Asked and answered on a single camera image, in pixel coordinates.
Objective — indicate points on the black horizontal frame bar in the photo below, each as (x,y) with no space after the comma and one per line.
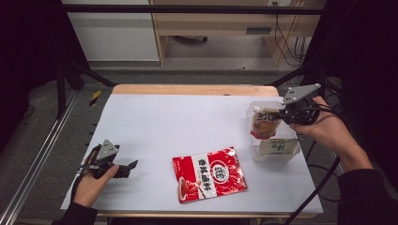
(187,9)

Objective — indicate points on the light wooden desk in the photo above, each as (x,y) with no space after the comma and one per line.
(219,25)

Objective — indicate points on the cream and green sauce packet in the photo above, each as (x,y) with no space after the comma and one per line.
(278,147)

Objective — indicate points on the white wall socket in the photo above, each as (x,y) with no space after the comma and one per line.
(280,2)

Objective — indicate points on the person's right hand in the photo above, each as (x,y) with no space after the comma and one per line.
(328,128)

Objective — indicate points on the red and white seasoning packet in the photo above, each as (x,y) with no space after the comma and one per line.
(209,175)

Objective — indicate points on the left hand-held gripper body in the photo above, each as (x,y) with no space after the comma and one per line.
(105,151)

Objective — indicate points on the spouted sauce pouch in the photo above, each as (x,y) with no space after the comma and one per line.
(264,125)

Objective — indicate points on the white table sheet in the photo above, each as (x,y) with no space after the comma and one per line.
(187,122)

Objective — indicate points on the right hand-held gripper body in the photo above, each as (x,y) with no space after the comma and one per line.
(300,111)

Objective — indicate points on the person's left hand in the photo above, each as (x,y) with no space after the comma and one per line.
(89,189)

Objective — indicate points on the clear plastic container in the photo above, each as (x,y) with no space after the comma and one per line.
(275,159)

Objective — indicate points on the black curtain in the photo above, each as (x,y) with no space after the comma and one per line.
(28,47)
(363,62)

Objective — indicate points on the white cabinet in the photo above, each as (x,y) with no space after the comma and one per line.
(112,34)

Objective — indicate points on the black metal stand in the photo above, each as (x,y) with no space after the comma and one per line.
(309,75)
(61,90)

